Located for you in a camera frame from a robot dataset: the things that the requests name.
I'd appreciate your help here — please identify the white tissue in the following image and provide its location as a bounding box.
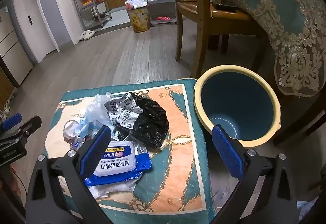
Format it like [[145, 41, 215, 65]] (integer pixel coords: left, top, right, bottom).
[[63, 120, 84, 143]]

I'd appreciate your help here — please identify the white cabinet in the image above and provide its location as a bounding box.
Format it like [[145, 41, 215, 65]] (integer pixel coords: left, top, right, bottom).
[[0, 7, 33, 87]]

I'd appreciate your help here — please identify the white door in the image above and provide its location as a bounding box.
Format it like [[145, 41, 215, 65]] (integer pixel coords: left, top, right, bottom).
[[11, 0, 60, 63]]

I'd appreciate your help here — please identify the white wipe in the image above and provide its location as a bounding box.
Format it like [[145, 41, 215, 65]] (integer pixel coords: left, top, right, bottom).
[[88, 177, 139, 199]]

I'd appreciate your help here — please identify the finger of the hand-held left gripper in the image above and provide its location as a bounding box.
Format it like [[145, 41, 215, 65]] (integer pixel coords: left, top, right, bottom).
[[0, 113, 23, 135], [10, 116, 42, 145]]

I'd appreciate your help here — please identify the clear plastic bag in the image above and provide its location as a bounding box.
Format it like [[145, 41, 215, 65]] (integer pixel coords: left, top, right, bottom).
[[84, 92, 115, 128]]

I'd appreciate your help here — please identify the grey shipping bag with label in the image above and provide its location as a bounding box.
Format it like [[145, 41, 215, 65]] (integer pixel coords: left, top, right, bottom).
[[104, 93, 144, 129]]

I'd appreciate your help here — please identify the wooden chair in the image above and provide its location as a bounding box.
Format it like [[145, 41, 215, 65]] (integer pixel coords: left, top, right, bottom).
[[167, 0, 268, 79]]

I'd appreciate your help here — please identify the blue bin with cream rim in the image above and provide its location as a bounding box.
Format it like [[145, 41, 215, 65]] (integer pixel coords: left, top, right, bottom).
[[194, 65, 281, 148]]

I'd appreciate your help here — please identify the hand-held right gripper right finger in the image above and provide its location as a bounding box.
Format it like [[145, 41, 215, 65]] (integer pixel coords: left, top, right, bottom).
[[212, 124, 298, 224]]

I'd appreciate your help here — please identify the black plastic bag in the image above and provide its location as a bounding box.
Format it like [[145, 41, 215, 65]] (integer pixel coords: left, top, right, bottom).
[[112, 93, 170, 149]]

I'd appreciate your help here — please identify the blue wet wipes packet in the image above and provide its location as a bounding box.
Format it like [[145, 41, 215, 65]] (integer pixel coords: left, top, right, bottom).
[[84, 140, 153, 187]]

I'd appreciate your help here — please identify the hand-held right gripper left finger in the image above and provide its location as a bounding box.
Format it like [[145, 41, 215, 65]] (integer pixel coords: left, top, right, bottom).
[[25, 125, 112, 224]]

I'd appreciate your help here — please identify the teal tablecloth with lace trim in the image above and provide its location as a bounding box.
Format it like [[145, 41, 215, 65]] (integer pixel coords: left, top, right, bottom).
[[218, 0, 326, 97]]

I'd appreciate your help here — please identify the white trash bag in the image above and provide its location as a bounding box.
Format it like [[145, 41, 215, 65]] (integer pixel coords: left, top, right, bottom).
[[125, 0, 148, 10]]

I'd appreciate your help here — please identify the light blue cloth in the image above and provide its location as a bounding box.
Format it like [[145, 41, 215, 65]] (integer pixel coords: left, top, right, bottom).
[[297, 199, 320, 221]]

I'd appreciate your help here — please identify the black tray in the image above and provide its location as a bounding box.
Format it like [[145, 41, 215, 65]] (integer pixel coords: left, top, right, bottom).
[[212, 1, 238, 10]]

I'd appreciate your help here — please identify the silver foil wrapper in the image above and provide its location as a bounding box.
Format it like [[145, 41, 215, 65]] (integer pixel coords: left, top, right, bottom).
[[131, 141, 149, 156]]

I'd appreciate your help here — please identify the printed quilted teal mat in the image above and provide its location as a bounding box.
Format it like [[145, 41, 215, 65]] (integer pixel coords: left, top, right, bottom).
[[44, 79, 217, 224]]

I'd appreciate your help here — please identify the floral trash can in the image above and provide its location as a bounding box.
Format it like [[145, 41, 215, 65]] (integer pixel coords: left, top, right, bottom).
[[126, 7, 151, 33]]

